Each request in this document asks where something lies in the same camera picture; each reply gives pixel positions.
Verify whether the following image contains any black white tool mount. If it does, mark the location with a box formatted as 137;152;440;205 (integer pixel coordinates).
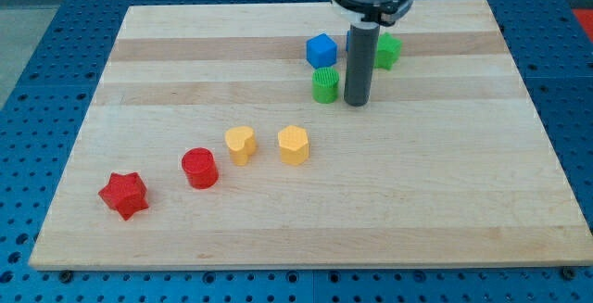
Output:
331;0;414;27

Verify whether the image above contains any blue block behind rod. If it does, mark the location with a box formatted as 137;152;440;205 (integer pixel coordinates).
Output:
345;31;351;52

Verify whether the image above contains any blue perforated table plate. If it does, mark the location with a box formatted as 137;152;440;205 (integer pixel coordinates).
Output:
1;0;592;302

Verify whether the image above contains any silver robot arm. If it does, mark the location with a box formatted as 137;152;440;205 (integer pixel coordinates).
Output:
331;0;415;107

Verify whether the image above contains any blue cube block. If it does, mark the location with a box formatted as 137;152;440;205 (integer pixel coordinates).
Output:
306;33;337;69

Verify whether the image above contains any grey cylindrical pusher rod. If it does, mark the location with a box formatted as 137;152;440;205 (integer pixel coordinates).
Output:
344;25;380;107

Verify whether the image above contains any green star block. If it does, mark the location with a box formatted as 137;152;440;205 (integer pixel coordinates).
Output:
374;32;402;70

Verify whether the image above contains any yellow hexagon block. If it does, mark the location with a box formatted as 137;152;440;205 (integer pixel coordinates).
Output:
277;125;309;166

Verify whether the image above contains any yellow heart block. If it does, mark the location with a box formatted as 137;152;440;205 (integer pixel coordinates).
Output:
224;126;258;166

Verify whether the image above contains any wooden board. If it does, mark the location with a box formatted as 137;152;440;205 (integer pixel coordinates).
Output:
30;0;592;271

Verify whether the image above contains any green cylinder block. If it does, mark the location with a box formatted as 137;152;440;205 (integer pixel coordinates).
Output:
311;67;339;104

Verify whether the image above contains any red cylinder block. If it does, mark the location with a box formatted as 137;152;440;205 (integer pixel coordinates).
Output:
182;147;219;189

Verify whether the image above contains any red star block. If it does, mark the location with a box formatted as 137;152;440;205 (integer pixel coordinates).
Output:
98;172;149;221

